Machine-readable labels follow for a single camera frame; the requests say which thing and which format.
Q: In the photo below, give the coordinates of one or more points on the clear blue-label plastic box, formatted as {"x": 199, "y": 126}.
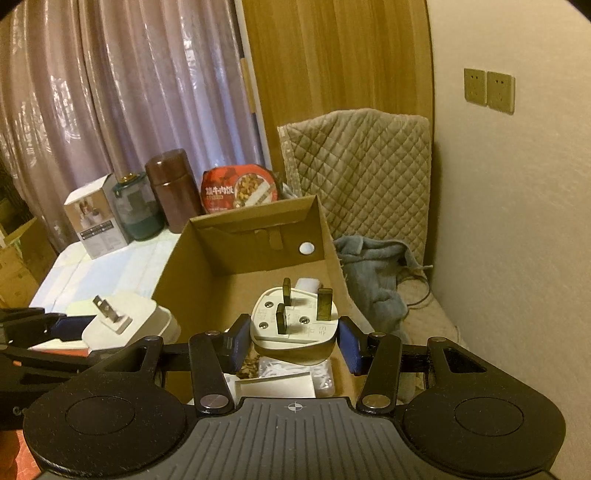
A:
{"x": 277, "y": 368}

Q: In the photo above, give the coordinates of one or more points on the grey towel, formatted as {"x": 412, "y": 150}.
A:
{"x": 369, "y": 277}

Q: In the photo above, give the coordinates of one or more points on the white square tray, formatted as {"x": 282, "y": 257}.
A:
{"x": 277, "y": 388}

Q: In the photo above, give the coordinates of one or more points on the brown metal canister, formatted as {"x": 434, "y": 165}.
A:
{"x": 173, "y": 194}

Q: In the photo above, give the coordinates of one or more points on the mauve sheer curtain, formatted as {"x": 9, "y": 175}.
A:
{"x": 115, "y": 92}

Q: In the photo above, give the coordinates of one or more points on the green glass jar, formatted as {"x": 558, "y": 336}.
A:
{"x": 138, "y": 217}

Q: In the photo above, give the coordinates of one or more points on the white product box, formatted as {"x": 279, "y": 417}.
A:
{"x": 97, "y": 230}

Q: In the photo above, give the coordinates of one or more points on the brown cardboard box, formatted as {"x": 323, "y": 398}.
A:
{"x": 18, "y": 249}
{"x": 207, "y": 258}

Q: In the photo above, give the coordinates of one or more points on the red instant rice bowl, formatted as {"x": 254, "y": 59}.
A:
{"x": 231, "y": 189}

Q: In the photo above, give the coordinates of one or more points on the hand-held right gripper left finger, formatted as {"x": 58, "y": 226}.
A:
{"x": 238, "y": 342}

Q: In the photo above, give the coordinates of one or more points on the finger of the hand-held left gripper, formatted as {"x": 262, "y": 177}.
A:
{"x": 41, "y": 357}
{"x": 67, "y": 328}

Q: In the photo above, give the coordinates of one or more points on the wooden door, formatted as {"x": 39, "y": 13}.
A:
{"x": 341, "y": 60}

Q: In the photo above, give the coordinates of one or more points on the white three-pin plug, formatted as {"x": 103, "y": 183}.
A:
{"x": 295, "y": 323}

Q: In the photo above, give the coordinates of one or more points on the flattened brown cardboard box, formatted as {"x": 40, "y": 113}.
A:
{"x": 18, "y": 249}

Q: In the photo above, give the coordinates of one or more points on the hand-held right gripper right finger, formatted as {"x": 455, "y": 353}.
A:
{"x": 348, "y": 346}

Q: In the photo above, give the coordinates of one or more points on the beige quilted cushion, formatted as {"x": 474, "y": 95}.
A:
{"x": 360, "y": 175}

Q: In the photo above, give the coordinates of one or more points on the beige wall socket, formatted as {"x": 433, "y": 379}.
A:
{"x": 474, "y": 86}
{"x": 501, "y": 92}

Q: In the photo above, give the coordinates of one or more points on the white two-prong charger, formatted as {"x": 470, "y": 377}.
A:
{"x": 138, "y": 318}

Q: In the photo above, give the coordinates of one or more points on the pastel checkered blanket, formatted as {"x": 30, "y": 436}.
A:
{"x": 69, "y": 277}

